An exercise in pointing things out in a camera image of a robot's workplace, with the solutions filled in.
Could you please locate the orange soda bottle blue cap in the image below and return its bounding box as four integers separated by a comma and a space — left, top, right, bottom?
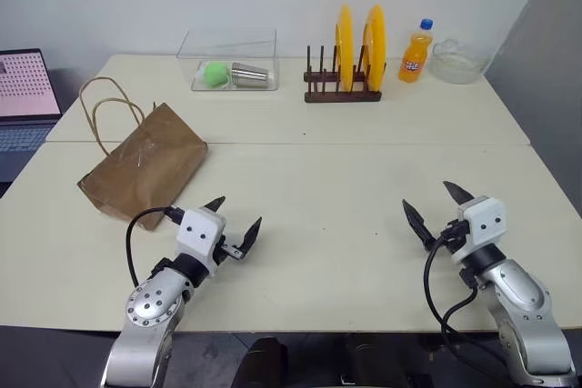
397, 18, 435, 84

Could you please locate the clear plastic box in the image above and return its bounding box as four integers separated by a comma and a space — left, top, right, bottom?
176, 26, 279, 93

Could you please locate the dark wooden dish rack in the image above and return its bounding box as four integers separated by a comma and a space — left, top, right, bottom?
303, 45, 388, 104

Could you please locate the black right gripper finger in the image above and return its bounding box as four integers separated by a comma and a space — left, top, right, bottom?
401, 199, 434, 251
443, 181, 475, 205

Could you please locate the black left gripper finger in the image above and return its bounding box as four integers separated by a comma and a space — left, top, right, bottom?
238, 216, 263, 259
202, 195, 226, 214

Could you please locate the green fuzzy ball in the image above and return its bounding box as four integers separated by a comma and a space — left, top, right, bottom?
202, 60, 231, 89

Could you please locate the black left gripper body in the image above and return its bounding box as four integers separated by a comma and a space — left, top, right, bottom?
212, 233, 245, 266

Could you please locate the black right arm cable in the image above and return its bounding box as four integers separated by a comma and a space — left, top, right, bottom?
423, 219, 519, 381

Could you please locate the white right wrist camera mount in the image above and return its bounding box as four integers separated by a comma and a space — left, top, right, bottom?
456, 195, 507, 266

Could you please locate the dark rounded shape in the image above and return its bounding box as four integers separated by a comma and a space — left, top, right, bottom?
236, 336, 290, 388

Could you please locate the clear glass bowl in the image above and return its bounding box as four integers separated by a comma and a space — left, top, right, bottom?
430, 37, 492, 85

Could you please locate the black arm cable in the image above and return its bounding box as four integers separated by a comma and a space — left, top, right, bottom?
125, 206, 186, 289
423, 219, 519, 381

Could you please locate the stainless steel cup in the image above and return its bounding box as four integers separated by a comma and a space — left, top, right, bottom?
230, 61, 270, 89

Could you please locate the open laptop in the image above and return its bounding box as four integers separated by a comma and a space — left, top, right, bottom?
0, 47, 64, 184

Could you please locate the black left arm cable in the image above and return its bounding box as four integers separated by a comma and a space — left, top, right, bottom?
125, 206, 186, 289

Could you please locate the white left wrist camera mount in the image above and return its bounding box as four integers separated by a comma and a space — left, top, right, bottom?
176, 207, 227, 278

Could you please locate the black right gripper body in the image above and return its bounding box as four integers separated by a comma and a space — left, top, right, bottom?
426, 220, 469, 254

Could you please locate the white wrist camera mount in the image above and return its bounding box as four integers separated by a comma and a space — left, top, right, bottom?
176, 207, 227, 278
456, 195, 507, 266

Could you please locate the brown paper bag with handles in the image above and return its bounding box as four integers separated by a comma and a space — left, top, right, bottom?
76, 76, 209, 233

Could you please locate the yellow plate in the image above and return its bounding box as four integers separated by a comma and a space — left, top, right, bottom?
361, 5, 388, 93
335, 5, 356, 95

